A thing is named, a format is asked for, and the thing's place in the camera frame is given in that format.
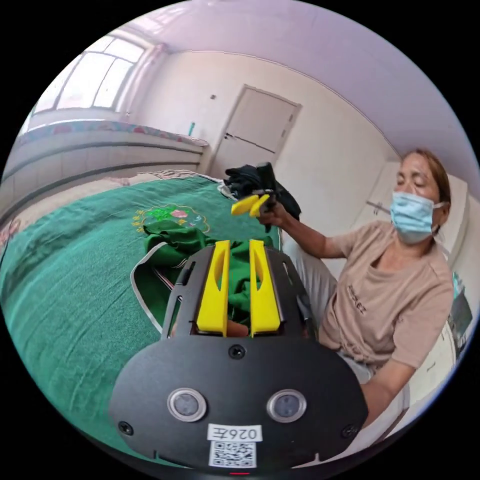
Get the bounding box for person's left forearm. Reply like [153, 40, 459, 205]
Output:
[360, 359, 418, 429]

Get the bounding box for person's body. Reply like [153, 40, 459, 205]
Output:
[281, 148, 457, 387]

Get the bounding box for white door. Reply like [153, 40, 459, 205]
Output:
[207, 84, 303, 177]

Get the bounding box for pink curtain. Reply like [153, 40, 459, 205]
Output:
[121, 41, 170, 118]

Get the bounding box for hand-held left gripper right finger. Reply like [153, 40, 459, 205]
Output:
[248, 239, 281, 338]

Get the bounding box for window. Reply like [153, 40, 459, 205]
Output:
[22, 33, 147, 118]

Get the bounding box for pile of clothes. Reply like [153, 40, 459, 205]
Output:
[223, 163, 303, 222]

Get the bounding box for green polo shirt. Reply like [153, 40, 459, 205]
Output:
[130, 220, 279, 335]

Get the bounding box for bed with green cover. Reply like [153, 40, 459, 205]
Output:
[0, 168, 287, 463]

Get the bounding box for person's right forearm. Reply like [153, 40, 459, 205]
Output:
[279, 209, 341, 260]

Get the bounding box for person's right hand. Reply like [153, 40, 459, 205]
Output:
[260, 203, 293, 229]

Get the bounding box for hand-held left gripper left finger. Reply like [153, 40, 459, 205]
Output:
[196, 239, 231, 337]

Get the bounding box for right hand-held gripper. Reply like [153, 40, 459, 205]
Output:
[230, 161, 281, 234]

